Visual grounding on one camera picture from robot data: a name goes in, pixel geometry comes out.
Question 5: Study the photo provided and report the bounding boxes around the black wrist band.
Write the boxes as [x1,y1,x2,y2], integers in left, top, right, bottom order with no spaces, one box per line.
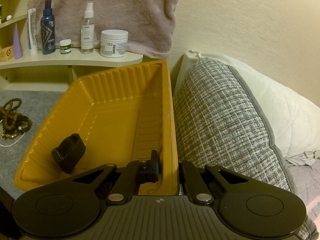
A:
[51,133,86,174]

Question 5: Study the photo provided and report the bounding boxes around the orange plastic tray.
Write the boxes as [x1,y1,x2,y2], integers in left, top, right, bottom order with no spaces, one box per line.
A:
[14,60,179,196]

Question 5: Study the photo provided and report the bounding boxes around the grey woven pillow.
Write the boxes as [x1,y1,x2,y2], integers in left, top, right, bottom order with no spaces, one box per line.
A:
[173,57,319,239]

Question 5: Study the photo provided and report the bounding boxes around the white quilted pillow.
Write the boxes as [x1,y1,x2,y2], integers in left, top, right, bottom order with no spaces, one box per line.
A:
[175,50,319,166]

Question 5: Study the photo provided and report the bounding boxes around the grey fluffy mat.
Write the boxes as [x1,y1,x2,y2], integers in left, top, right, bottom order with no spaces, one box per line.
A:
[1,89,63,199]

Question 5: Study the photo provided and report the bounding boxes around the cream wooden shelf unit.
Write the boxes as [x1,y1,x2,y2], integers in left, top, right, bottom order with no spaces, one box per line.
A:
[1,0,143,92]

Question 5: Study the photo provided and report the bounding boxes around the white cream jar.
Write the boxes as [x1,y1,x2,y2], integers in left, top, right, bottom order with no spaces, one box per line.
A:
[100,29,129,58]

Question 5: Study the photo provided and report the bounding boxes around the small green label jar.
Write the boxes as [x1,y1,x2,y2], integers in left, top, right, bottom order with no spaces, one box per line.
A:
[59,39,72,55]

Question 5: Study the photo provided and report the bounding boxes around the clear spray bottle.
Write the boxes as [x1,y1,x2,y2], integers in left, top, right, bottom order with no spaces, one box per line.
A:
[81,2,95,54]

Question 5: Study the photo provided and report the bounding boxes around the white blue tube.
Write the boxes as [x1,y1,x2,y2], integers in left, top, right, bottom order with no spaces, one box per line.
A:
[27,8,38,56]

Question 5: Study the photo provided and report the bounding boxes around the lavender tube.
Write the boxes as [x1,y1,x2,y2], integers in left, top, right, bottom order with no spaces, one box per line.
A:
[13,24,23,60]

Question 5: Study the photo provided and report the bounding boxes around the pink hanging towel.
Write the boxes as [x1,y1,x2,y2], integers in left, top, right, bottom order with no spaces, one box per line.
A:
[28,0,179,59]

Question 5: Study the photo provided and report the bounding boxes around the small cardboard box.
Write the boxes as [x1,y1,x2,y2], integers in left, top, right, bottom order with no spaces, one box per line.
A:
[0,45,14,62]

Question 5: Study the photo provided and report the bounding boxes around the dark blue spray bottle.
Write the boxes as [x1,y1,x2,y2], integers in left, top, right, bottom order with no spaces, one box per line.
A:
[41,0,56,55]

